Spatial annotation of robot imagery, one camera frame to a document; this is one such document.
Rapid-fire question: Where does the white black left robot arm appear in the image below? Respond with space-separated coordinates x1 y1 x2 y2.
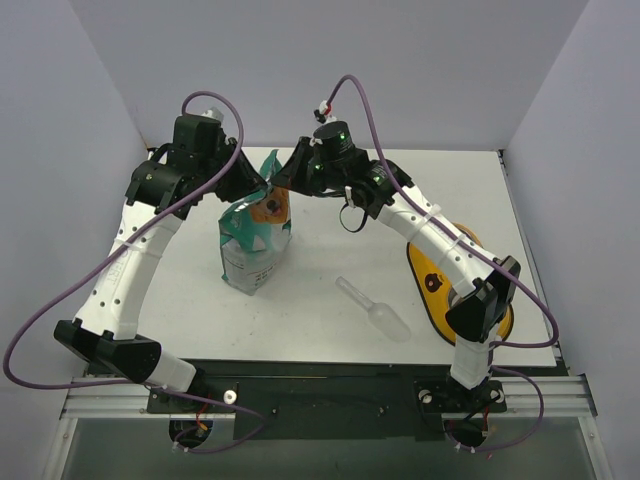
54 108 265 412

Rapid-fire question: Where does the clear plastic scoop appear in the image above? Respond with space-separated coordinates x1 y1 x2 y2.
335 277 411 343

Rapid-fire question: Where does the yellow double bowl feeder tray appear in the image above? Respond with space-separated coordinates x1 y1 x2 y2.
406 223 515 346

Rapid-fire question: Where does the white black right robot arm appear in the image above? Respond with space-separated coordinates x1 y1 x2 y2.
271 121 521 409

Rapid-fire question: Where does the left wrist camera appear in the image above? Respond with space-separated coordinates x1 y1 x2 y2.
202 107 224 123

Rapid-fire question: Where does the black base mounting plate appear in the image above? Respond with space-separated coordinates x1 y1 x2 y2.
147 360 507 440

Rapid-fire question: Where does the green white dog food bag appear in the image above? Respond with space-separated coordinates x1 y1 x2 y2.
218 149 292 295

